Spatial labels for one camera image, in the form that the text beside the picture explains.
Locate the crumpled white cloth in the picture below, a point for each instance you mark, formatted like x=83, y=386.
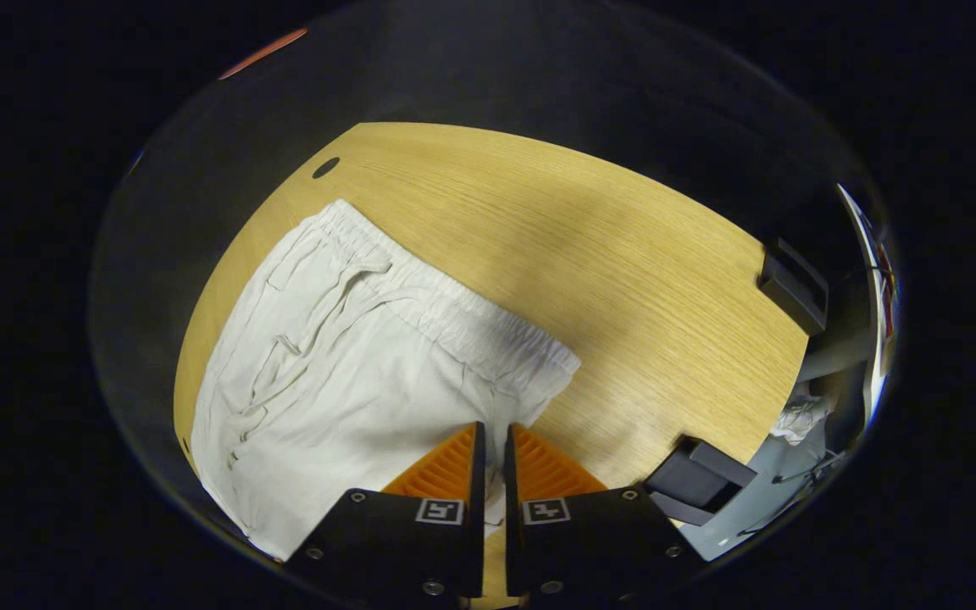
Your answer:
x=797, y=417

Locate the white jeans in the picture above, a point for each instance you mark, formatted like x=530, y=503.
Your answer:
x=344, y=381

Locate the grey metal bar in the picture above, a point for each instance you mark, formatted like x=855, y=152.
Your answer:
x=831, y=360

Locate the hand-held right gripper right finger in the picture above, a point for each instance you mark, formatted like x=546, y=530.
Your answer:
x=539, y=551

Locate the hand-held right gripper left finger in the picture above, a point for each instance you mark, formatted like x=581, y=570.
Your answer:
x=454, y=551

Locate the white board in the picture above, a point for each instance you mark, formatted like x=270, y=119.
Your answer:
x=880, y=373

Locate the black table clamp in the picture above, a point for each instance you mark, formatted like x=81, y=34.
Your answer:
x=793, y=292
x=691, y=483

